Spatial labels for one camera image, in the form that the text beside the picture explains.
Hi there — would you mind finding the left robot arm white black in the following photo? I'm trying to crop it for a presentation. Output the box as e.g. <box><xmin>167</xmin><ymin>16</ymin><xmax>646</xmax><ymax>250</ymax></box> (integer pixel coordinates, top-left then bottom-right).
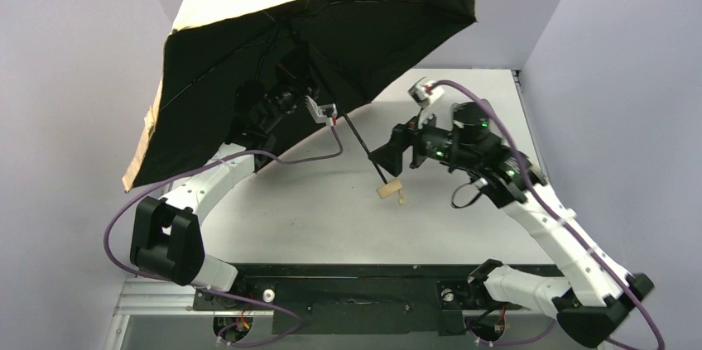
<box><xmin>130</xmin><ymin>79</ymin><xmax>337</xmax><ymax>290</ymax></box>

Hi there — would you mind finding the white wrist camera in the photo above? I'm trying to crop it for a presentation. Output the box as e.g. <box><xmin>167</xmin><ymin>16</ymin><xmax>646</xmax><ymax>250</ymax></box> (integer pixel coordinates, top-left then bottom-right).
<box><xmin>305</xmin><ymin>96</ymin><xmax>338</xmax><ymax>127</ymax></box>
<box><xmin>408</xmin><ymin>78</ymin><xmax>445</xmax><ymax>127</ymax></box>

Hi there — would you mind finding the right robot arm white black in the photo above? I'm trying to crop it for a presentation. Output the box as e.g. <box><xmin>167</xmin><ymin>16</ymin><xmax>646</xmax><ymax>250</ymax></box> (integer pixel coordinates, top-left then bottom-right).
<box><xmin>369</xmin><ymin>100</ymin><xmax>654</xmax><ymax>348</ymax></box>

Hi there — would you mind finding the beige folding umbrella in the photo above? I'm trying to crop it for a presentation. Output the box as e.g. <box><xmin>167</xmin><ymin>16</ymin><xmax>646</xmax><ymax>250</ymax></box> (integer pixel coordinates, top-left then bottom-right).
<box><xmin>122</xmin><ymin>0</ymin><xmax>477</xmax><ymax>190</ymax></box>

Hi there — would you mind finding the aluminium mounting rail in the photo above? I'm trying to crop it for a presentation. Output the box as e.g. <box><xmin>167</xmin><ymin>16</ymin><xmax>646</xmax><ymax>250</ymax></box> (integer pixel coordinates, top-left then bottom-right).
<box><xmin>113</xmin><ymin>276</ymin><xmax>608</xmax><ymax>317</ymax></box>

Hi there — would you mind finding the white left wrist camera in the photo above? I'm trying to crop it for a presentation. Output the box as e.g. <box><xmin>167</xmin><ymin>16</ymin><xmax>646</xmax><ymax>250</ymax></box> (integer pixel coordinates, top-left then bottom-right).
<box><xmin>305</xmin><ymin>96</ymin><xmax>338</xmax><ymax>127</ymax></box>

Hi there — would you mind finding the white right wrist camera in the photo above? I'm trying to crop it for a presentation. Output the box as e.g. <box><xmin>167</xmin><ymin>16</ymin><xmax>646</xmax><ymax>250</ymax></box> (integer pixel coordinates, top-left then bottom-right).
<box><xmin>408</xmin><ymin>78</ymin><xmax>445</xmax><ymax>127</ymax></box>

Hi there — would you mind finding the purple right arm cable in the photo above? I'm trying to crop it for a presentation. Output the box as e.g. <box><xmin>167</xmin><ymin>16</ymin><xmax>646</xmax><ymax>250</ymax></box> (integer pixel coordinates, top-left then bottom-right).
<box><xmin>430</xmin><ymin>79</ymin><xmax>666</xmax><ymax>350</ymax></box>

